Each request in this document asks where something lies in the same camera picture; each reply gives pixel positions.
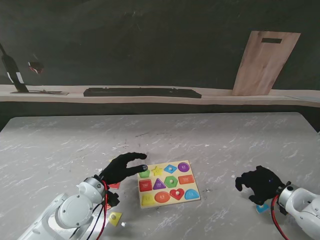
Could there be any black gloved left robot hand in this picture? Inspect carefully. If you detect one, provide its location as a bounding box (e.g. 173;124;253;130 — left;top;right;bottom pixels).
99;152;149;186

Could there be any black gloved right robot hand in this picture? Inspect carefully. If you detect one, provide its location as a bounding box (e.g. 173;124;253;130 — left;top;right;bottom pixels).
234;165;286;206

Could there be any blue semicircle puzzle piece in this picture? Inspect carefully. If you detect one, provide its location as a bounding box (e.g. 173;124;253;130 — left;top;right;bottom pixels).
255;203;271;214

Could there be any yellow trapezoid puzzle piece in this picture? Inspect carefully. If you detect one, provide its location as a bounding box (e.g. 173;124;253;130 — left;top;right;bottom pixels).
108;211;124;227

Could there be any yellow wooden shape puzzle board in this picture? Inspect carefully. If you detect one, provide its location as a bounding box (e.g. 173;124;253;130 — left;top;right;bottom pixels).
137;159;202;209

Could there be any blue diamond puzzle piece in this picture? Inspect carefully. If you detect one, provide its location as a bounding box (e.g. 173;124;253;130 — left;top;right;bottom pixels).
163;164;179;175

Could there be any green hexagon puzzle piece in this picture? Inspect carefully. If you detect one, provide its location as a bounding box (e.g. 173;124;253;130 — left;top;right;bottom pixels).
164;175;179;189

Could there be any red heart puzzle piece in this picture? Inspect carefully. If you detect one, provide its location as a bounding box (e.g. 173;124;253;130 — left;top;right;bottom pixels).
169;187;186;201

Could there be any wooden cutting board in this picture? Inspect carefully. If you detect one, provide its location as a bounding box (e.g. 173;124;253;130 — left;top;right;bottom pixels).
231;30;302;97

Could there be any long black tray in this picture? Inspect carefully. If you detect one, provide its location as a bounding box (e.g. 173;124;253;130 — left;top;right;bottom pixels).
83;87;203;99

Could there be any light wooden shelf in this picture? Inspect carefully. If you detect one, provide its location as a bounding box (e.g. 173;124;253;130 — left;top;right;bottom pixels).
0;84;320;108

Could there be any flat tray under bottle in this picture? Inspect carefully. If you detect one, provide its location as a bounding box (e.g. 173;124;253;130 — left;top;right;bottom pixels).
9;89;70;97

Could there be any wine glass with red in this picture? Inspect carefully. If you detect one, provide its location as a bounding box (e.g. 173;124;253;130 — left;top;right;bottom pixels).
27;53;45;76

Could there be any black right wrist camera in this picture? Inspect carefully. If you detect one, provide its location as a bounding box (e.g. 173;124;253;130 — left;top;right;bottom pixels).
277;201;289;216

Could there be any red cable of right arm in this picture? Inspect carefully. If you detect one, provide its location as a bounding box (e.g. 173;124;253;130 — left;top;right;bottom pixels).
270;194;291;240

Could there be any red cable of arm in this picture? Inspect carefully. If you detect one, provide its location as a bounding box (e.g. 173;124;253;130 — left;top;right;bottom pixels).
270;194;291;240
96;181;110;240

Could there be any red cable of left arm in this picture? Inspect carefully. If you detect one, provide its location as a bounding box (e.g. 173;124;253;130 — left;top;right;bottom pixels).
96;181;110;240

